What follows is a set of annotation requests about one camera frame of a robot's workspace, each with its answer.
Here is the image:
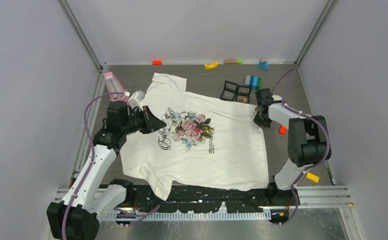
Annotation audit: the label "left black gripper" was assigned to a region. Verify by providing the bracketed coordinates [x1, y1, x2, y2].
[122, 105, 166, 135]

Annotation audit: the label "round orange blue brooch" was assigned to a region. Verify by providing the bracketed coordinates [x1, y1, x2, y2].
[239, 96, 249, 104]

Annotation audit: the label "white floral t-shirt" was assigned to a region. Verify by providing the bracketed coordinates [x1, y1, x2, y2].
[120, 73, 269, 200]

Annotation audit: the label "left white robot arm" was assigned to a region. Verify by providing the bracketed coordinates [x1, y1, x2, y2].
[47, 101, 166, 240]

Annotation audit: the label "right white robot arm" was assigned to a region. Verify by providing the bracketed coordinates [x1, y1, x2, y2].
[253, 88, 331, 205]

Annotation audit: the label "stacked blue green blocks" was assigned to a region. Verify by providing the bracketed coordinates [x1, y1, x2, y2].
[244, 75, 261, 90]

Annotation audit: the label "black display case right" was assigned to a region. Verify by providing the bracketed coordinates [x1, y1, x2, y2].
[235, 85, 252, 103]

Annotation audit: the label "black display case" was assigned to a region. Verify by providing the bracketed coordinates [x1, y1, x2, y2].
[235, 85, 252, 103]
[219, 80, 238, 102]

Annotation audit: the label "light blue roof block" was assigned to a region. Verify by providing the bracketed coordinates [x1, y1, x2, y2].
[257, 58, 270, 71]

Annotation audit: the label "black display case left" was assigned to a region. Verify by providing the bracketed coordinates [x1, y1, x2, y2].
[219, 80, 238, 102]

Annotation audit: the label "red orange flat block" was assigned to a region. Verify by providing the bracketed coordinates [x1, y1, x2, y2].
[279, 125, 287, 135]

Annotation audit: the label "pink box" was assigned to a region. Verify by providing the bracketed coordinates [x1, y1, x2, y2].
[104, 71, 130, 105]

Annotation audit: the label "tan and green block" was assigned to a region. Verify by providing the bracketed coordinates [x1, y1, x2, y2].
[224, 58, 242, 65]

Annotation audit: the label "yellow arch block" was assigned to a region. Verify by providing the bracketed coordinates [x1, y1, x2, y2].
[204, 61, 218, 70]

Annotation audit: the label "small red block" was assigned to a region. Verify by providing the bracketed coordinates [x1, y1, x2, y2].
[152, 60, 162, 65]

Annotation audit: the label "yellow block on rail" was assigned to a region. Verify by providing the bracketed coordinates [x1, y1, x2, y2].
[305, 172, 320, 183]

